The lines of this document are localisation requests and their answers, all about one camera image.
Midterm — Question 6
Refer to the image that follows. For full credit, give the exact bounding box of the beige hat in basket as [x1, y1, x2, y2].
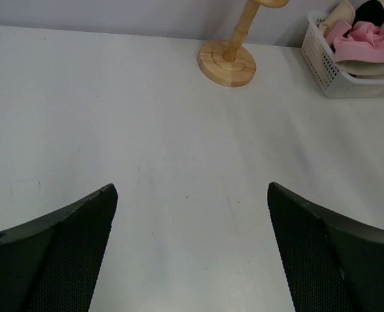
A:
[335, 60, 384, 76]

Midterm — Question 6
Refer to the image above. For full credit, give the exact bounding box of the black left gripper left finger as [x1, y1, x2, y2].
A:
[0, 184, 118, 311]

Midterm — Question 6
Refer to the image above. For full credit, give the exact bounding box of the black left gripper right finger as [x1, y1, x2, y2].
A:
[267, 182, 384, 311]

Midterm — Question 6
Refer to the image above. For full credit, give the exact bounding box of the white plastic basket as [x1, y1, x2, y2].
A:
[301, 11, 384, 98]

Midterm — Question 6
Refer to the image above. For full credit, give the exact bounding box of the wooden hat stand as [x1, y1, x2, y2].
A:
[197, 0, 288, 88]

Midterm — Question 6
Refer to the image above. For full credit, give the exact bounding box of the pink bucket hat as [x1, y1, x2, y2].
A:
[325, 19, 384, 63]

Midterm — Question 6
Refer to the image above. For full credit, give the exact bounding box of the cream bucket hat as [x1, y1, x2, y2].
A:
[318, 0, 355, 37]

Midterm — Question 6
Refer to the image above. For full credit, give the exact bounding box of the black bucket hat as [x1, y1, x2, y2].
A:
[352, 0, 384, 27]

